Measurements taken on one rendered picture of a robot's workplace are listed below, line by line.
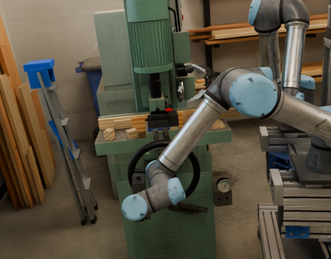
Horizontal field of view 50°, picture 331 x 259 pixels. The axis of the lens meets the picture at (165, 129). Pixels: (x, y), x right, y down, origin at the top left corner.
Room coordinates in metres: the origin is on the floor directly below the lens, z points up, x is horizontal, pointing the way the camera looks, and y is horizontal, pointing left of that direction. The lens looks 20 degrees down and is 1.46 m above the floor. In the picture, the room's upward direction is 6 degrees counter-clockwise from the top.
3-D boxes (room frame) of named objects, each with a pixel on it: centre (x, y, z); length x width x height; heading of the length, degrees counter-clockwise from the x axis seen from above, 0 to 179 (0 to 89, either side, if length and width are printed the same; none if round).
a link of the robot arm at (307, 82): (1.67, -0.68, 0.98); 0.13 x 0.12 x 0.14; 61
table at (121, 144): (1.50, 0.01, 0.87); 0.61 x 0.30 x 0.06; 91
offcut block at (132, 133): (1.47, 0.15, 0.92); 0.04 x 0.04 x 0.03; 26
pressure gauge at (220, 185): (1.40, -0.24, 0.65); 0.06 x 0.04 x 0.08; 91
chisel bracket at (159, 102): (1.62, 0.03, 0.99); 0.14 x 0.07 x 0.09; 1
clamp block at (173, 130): (1.41, 0.01, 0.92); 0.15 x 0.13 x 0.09; 91
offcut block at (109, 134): (1.47, 0.25, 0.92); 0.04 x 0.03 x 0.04; 148
